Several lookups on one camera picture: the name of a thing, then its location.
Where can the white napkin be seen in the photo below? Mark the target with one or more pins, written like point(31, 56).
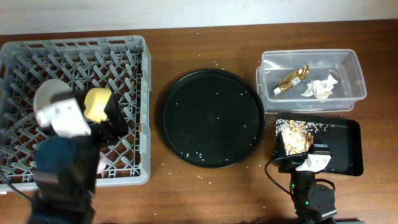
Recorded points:
point(320, 89)

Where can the black rectangular tray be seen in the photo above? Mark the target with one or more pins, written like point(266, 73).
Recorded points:
point(342, 136)

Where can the pink cup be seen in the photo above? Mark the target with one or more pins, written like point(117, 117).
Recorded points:
point(101, 164)

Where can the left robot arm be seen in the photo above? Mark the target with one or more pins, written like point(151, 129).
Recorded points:
point(67, 163)

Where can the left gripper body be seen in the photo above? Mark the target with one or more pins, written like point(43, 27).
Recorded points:
point(106, 132)

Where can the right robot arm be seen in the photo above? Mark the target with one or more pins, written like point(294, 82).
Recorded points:
point(313, 198)

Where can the grey dishwasher rack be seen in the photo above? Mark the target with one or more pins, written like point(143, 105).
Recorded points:
point(122, 64)

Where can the grey round plate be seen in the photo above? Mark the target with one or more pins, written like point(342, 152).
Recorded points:
point(46, 91)

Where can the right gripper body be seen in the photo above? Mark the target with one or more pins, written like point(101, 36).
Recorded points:
point(291, 164)

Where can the food scraps pile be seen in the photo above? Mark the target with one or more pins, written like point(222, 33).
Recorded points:
point(296, 136)

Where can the clear plastic bin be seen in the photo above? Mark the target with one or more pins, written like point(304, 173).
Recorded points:
point(341, 64)

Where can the yellow bowl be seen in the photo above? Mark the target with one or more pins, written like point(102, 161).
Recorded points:
point(95, 103)

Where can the gold foil wrapper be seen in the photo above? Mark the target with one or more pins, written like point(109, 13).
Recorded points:
point(292, 79)

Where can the round black tray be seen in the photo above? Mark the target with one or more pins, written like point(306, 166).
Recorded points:
point(211, 118)

